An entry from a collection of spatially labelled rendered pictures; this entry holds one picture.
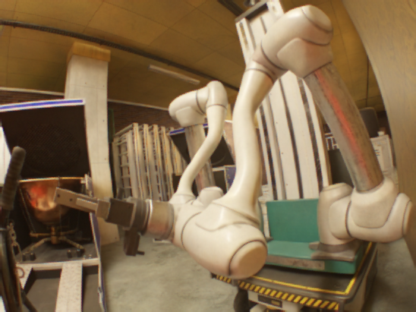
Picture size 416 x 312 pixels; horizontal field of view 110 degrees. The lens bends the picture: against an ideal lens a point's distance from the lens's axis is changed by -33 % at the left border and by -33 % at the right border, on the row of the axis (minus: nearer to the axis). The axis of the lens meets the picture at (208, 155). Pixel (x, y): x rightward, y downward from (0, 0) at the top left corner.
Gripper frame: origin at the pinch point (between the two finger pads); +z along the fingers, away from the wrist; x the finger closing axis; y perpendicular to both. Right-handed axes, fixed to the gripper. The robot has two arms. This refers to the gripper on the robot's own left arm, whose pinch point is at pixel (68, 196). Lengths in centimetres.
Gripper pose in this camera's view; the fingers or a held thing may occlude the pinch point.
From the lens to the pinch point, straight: 48.5
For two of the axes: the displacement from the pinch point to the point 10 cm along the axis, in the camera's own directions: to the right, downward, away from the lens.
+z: -8.3, -3.0, -4.7
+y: 1.7, -9.4, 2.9
